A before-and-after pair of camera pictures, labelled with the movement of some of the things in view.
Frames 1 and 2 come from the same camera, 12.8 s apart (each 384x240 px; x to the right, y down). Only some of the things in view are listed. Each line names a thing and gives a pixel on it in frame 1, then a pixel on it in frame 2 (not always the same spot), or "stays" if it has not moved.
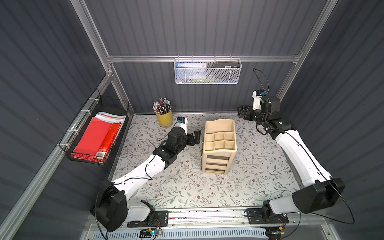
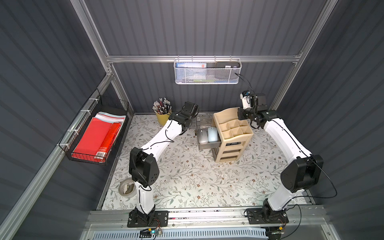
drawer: [214, 171] → [229, 158]
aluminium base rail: [222, 219] stays
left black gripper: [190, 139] → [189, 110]
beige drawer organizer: [219, 145] → [235, 134]
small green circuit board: [147, 233] stays
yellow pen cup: [165, 120] stays
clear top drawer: [215, 157] → [210, 144]
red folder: [96, 141] stays
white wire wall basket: [207, 71] stays
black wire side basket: [92, 135] stays
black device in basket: [227, 64] stays
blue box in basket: [191, 72] stays
